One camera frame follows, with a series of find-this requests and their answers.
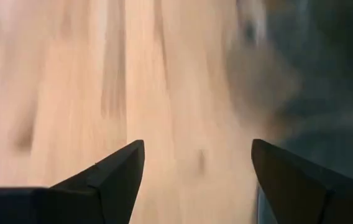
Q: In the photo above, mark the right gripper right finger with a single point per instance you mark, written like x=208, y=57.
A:
x=304, y=199

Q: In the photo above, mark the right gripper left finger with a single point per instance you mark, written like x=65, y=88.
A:
x=86, y=202

